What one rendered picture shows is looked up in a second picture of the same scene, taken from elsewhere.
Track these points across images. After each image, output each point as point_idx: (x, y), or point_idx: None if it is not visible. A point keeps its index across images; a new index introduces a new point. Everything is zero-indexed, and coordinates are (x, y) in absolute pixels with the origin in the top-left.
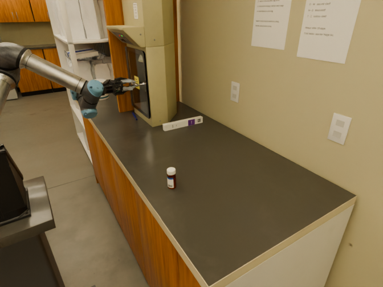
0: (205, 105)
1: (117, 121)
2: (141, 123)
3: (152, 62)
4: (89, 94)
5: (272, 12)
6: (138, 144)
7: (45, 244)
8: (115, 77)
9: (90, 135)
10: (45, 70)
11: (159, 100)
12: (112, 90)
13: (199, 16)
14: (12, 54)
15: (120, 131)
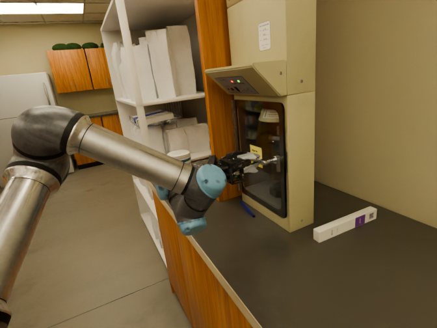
0: (361, 184)
1: (222, 220)
2: (266, 225)
3: (296, 121)
4: (199, 194)
5: None
6: (287, 284)
7: None
8: (214, 148)
9: (168, 231)
10: (118, 155)
11: (303, 185)
12: (226, 176)
13: (351, 42)
14: (52, 129)
15: (237, 245)
